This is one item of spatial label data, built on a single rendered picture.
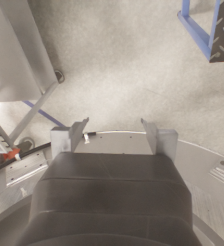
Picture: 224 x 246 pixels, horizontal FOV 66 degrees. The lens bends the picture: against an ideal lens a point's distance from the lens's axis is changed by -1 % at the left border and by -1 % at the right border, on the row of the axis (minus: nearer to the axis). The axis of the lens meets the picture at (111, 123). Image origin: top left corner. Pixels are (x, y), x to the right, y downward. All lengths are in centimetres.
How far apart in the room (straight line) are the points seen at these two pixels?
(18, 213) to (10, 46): 72
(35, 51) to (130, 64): 56
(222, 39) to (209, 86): 79
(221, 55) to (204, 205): 43
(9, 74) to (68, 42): 39
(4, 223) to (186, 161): 65
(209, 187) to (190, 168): 8
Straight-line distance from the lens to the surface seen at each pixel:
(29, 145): 185
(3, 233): 75
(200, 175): 69
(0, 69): 110
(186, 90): 126
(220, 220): 63
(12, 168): 88
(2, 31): 99
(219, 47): 52
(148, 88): 122
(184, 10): 96
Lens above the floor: 106
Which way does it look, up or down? 48 degrees down
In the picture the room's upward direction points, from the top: 167 degrees counter-clockwise
